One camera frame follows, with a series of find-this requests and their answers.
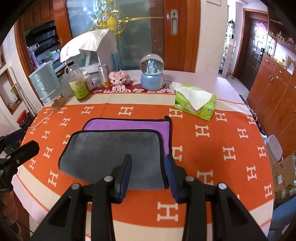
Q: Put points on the teal lamp with pearls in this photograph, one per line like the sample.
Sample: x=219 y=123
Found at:
x=48 y=86

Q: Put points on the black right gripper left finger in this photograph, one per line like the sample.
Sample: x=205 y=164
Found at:
x=67 y=219

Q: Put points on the dark entrance door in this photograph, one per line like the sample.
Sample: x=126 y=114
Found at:
x=254 y=45

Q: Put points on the white stool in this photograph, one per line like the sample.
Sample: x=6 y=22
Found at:
x=274 y=149

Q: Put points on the purple and grey towel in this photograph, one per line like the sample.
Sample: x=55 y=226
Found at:
x=102 y=144

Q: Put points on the glass bottle yellow label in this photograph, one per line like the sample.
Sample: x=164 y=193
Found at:
x=78 y=84

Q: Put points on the orange H-pattern tablecloth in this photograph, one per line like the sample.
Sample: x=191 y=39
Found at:
x=228 y=149

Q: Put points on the pink block toy figure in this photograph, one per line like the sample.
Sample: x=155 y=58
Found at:
x=119 y=80

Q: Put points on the small metal can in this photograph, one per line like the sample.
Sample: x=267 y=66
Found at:
x=103 y=71

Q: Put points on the brown wooden cabinet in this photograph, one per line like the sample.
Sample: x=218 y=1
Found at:
x=272 y=97

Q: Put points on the red bucket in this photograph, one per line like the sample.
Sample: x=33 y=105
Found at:
x=22 y=118

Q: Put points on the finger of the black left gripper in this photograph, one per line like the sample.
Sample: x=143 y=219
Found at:
x=23 y=154

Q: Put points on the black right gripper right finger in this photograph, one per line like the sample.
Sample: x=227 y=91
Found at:
x=230 y=219

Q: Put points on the white appliance with cloth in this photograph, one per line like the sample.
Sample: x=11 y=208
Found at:
x=101 y=42

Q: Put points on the blue castle snow globe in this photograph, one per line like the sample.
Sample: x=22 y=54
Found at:
x=152 y=78

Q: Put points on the glass door gold ornament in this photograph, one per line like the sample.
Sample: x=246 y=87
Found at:
x=138 y=26

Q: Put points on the green tissue pack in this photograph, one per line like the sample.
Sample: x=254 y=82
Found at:
x=194 y=100

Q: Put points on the cardboard box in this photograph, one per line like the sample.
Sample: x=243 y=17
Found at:
x=283 y=179

